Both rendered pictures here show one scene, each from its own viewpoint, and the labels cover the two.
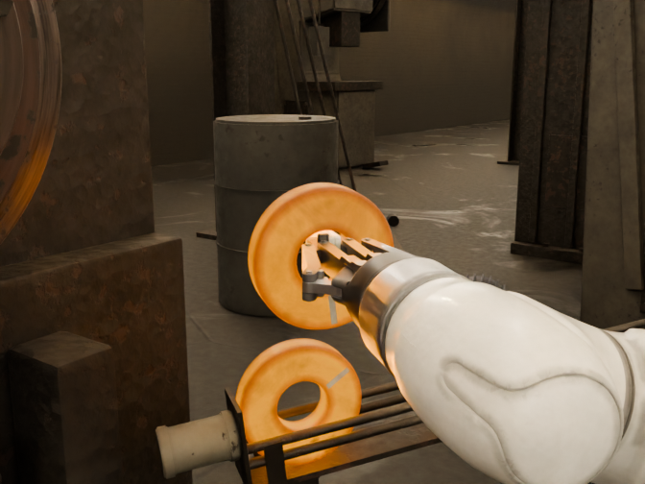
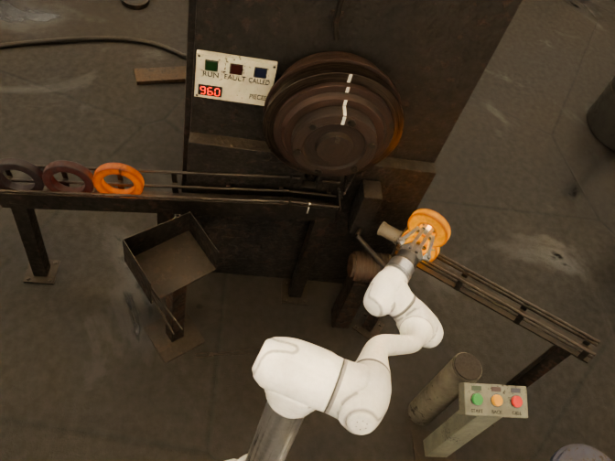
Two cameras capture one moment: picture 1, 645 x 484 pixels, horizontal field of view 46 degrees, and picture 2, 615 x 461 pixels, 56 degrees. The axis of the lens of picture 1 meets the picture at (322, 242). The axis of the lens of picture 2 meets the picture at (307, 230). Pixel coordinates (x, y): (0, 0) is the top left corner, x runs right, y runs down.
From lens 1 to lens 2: 153 cm
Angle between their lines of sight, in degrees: 50
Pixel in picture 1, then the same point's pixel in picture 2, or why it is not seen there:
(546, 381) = (372, 299)
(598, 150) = not seen: outside the picture
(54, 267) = (386, 166)
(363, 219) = (440, 230)
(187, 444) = (385, 232)
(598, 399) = (378, 308)
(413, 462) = (547, 273)
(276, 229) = (417, 216)
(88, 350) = (375, 197)
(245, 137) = not seen: outside the picture
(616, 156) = not seen: outside the picture
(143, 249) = (419, 171)
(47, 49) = (395, 137)
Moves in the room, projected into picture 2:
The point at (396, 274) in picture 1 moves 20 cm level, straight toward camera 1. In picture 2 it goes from (397, 260) to (348, 282)
